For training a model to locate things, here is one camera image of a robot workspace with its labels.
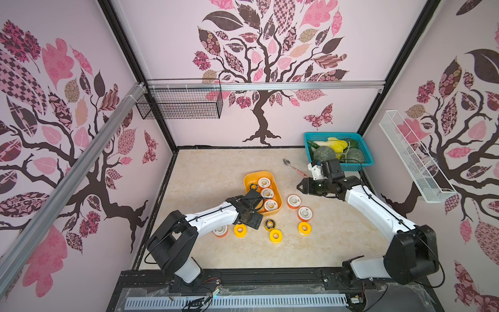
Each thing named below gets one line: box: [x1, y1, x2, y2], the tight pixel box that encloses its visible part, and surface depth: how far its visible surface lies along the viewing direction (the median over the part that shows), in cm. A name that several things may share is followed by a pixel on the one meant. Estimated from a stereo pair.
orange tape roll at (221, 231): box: [211, 224, 229, 238], surface depth 87 cm
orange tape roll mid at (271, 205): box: [263, 199, 279, 212], surface depth 94 cm
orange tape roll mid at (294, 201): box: [286, 193, 302, 210], surface depth 97 cm
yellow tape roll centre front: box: [268, 228, 284, 246], surface depth 85 cm
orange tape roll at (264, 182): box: [257, 176, 271, 189], surface depth 103 cm
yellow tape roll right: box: [297, 221, 313, 237], surface depth 87 cm
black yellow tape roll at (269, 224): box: [263, 218, 277, 233], surface depth 89 cm
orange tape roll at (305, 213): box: [296, 206, 314, 223], surface depth 92 cm
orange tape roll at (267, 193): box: [260, 187, 275, 199], surface depth 100 cm
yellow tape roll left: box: [233, 223, 248, 238], surface depth 87 cm
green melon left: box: [313, 146, 336, 162], surface depth 103 cm
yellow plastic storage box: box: [243, 170, 283, 216], surface depth 102 cm
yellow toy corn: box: [327, 137, 348, 160], surface depth 111 cm
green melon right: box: [340, 148, 365, 164], surface depth 105 cm
